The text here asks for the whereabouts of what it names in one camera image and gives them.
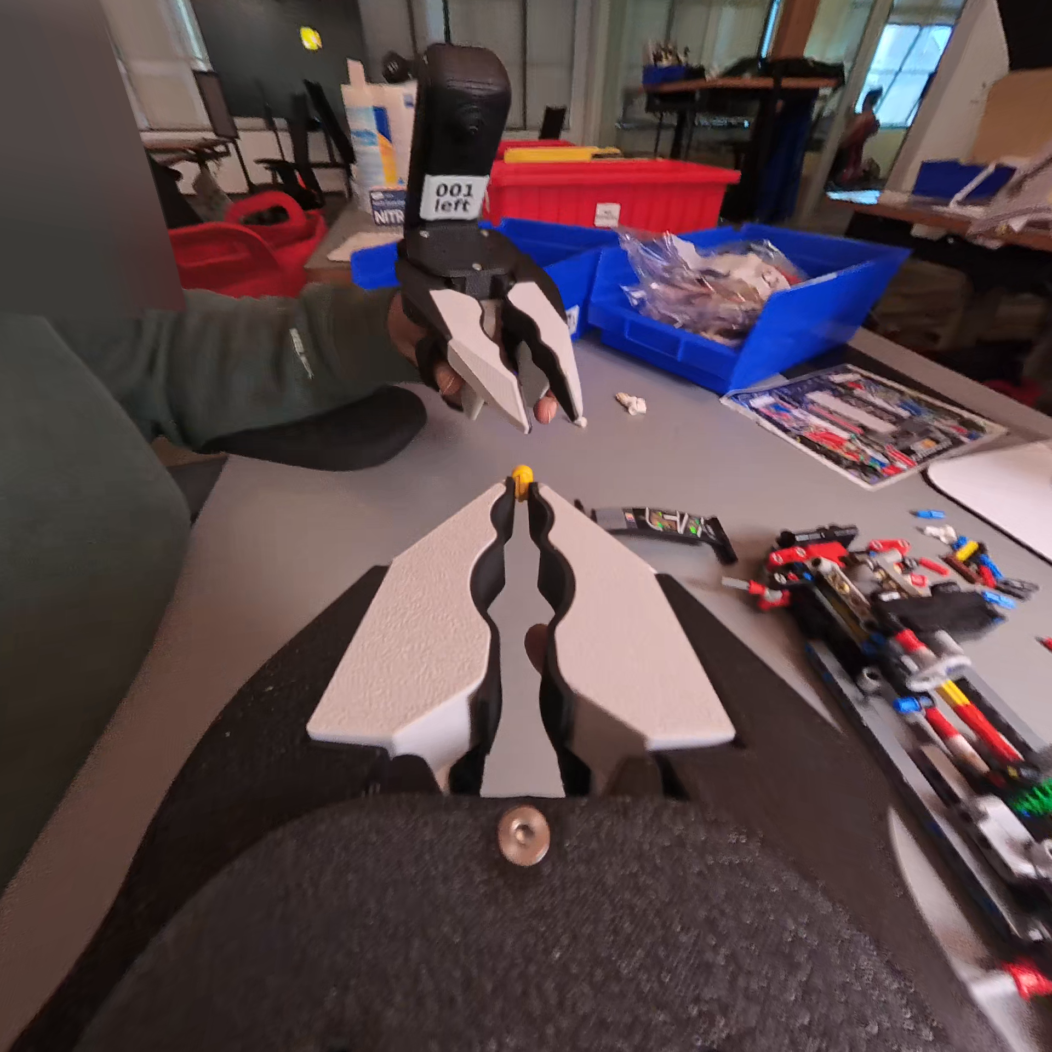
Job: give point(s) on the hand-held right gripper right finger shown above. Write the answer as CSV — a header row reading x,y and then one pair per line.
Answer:
x,y
633,649

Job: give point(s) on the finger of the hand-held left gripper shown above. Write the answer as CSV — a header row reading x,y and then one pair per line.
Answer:
x,y
551,345
481,353

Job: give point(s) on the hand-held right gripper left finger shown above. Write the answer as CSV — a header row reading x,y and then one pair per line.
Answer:
x,y
411,641

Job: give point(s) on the black lego wing assembly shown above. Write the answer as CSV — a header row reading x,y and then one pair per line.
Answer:
x,y
657,522

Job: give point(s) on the yellow lego pin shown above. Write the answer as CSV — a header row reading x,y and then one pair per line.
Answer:
x,y
522,478

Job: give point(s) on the person's left forearm green sleeve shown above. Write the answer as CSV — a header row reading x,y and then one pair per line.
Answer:
x,y
246,362

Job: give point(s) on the white lego connector pair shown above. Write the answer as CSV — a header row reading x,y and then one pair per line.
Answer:
x,y
631,403

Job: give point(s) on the clear bags of lego parts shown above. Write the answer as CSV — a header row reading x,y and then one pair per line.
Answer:
x,y
707,288

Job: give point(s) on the lego car chassis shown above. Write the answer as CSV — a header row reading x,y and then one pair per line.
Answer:
x,y
863,592

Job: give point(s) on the pile of small lego pieces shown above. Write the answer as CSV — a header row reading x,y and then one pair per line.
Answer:
x,y
974,559

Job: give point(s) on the blue bin with tag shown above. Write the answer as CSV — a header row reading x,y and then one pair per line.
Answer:
x,y
567,271

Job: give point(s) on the white blue wipes pack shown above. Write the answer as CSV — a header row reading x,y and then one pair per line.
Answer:
x,y
374,131

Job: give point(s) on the yellow long bar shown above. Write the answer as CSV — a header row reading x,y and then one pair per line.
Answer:
x,y
567,153

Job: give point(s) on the red plastic tote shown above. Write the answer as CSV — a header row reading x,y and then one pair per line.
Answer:
x,y
608,193

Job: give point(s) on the blue tool caddy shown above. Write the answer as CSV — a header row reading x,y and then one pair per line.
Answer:
x,y
670,74

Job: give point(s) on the red plastic container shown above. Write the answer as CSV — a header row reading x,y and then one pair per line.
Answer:
x,y
246,255

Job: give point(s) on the blue bin with bags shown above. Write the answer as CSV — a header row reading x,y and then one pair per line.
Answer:
x,y
822,312

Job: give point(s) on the black standing desk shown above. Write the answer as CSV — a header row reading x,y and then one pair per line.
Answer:
x,y
740,82

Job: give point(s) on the colourful sticker sheet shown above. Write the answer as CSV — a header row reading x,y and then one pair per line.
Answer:
x,y
863,427

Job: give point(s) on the person's torso green shirt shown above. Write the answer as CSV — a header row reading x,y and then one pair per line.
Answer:
x,y
82,575

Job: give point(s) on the wooden side table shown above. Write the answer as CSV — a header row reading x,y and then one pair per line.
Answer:
x,y
904,215

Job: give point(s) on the white book stand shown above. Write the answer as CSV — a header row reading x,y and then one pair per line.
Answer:
x,y
1003,493

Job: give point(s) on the blue flat box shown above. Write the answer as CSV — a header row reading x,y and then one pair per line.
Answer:
x,y
961,179

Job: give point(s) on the cardboard box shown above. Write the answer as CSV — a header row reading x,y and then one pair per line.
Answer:
x,y
1015,115

